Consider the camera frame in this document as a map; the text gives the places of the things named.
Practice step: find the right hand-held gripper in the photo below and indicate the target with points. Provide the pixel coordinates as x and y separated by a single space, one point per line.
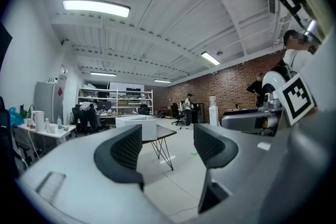
295 98

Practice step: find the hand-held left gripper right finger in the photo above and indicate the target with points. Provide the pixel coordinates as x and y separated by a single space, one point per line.
225 152

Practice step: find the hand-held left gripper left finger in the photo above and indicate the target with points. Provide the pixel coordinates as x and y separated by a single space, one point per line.
105 160

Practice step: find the white microwave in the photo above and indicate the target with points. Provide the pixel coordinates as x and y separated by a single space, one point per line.
147 128

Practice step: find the white round backpack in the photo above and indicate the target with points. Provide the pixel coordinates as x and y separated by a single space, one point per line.
273 80

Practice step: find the white water dispenser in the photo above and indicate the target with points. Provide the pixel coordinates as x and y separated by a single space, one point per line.
213 112

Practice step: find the black office chair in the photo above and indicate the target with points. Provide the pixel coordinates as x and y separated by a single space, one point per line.
78 119
6 139
92 119
177 112

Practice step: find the light wooden desk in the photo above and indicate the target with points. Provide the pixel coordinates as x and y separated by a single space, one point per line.
107 116

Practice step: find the black glass cabinet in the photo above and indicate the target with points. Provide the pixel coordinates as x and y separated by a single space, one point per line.
198 112

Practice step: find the black computer monitor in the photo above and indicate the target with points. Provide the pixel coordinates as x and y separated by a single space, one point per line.
104 105

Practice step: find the clear water bottle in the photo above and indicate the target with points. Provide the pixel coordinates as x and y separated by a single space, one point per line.
60 123
47 125

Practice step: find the white paper cup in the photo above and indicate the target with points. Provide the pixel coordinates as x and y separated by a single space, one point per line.
53 129

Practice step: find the white desk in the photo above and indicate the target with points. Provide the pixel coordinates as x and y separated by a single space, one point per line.
47 135

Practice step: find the white metal shelf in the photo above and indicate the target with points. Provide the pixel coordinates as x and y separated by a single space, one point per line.
115 97

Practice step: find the brown wooden table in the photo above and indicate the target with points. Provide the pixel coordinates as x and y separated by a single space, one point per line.
164 131

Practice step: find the white electric kettle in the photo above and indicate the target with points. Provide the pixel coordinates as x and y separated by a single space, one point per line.
39 120

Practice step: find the red fridge tag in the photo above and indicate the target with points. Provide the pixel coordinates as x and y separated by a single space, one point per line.
60 91

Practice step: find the silver fridge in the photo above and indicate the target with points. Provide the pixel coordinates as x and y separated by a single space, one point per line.
46 102

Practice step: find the long ceiling lamp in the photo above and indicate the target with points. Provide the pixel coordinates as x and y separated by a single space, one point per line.
162 81
97 8
210 58
103 74

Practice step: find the green potted plant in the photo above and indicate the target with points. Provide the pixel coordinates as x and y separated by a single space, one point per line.
26 114

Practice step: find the blue plastic bag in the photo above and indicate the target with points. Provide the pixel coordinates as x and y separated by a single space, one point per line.
14 118

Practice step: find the white wall poster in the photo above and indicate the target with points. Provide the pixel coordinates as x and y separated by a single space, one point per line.
63 74

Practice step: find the black wall screen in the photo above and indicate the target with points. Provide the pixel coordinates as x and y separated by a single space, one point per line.
4 44

